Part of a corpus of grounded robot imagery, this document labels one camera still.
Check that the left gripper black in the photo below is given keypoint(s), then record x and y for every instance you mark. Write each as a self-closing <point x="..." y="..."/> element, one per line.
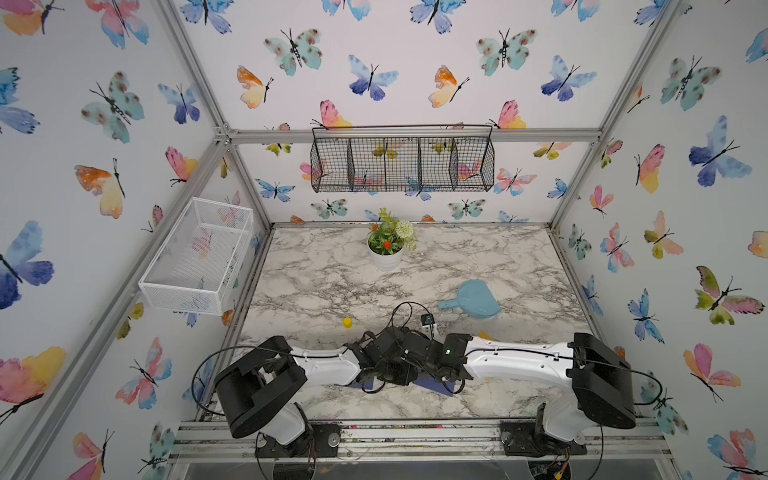
<point x="405" y="377"/>

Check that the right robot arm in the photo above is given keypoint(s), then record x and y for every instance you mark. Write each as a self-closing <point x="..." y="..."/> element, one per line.
<point x="595" y="386"/>

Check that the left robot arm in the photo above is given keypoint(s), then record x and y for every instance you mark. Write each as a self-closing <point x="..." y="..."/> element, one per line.
<point x="256" y="393"/>

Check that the potted flower plant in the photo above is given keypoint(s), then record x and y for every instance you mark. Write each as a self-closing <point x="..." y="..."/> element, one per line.
<point x="389" y="239"/>

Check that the black wire wall basket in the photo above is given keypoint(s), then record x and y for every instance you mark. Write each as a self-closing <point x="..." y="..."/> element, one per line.
<point x="408" y="159"/>

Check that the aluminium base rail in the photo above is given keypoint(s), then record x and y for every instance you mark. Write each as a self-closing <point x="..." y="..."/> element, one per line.
<point x="417" y="440"/>

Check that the white mesh wall basket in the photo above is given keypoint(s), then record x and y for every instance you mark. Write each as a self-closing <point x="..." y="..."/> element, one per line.
<point x="196" y="264"/>

